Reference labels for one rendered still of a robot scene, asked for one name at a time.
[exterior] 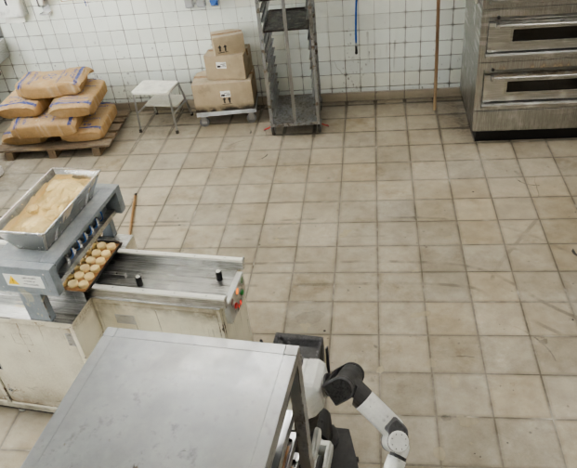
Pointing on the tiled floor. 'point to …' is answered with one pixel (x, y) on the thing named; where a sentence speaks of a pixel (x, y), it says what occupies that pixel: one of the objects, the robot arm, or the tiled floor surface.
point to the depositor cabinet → (32, 344)
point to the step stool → (161, 89)
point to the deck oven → (531, 69)
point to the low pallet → (66, 142)
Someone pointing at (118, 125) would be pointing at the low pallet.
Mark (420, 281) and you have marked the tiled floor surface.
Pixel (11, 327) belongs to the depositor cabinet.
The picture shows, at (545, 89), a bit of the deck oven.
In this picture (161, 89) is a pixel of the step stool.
